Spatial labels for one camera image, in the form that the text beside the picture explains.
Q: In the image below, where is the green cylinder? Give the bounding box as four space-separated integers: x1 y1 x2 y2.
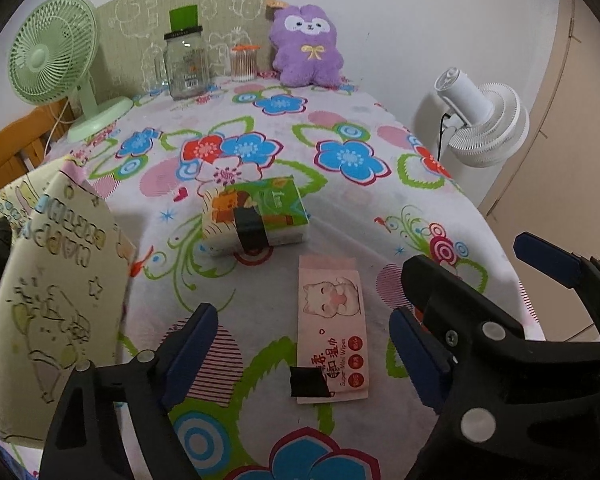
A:
169 4 201 32

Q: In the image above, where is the yellow cartoon fabric storage box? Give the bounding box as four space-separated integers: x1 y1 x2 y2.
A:
0 155 138 443

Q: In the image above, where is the white fan cable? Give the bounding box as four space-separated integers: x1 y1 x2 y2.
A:
44 100 76 158

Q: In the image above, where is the beige cartoon printed board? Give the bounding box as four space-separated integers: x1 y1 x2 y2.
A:
95 0 281 96

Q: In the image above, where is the pink wet wipes pack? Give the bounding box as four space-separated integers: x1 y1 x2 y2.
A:
296 255 371 406

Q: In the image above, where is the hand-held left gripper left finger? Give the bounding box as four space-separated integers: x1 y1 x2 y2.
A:
39 302 220 480

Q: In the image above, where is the beige wooden door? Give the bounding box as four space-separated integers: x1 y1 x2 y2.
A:
477 0 600 346

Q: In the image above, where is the wooden bed headboard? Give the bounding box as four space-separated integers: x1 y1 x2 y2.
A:
0 105 76 201

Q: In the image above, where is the white standing fan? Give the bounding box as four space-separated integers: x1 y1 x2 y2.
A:
432 66 531 168

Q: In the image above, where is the cotton swab container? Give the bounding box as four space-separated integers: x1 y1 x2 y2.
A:
230 44 261 82

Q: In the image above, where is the purple plush bunny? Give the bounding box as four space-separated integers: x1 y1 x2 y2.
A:
266 0 345 87

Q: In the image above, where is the green tissue pack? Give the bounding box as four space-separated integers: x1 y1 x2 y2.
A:
200 176 311 258

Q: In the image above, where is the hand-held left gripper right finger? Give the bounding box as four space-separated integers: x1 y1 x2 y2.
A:
388 306 455 415

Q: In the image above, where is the glass jar mug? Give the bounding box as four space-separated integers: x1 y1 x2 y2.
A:
154 26 212 100

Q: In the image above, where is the floral tablecloth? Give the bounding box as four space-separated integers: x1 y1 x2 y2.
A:
0 72 543 480

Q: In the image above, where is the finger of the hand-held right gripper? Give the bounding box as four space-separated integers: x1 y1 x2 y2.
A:
401 254 600 480
512 231 600 343

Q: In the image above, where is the green desk fan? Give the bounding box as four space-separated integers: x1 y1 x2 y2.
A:
7 0 135 143

